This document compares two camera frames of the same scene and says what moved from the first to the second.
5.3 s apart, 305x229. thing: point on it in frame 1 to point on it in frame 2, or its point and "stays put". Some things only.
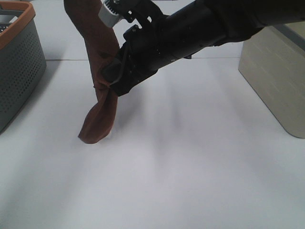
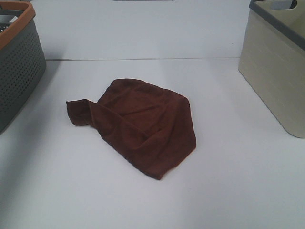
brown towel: [102, 46] to [152, 127]
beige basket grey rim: [273, 61] stays put
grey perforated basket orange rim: [23, 60] stays put
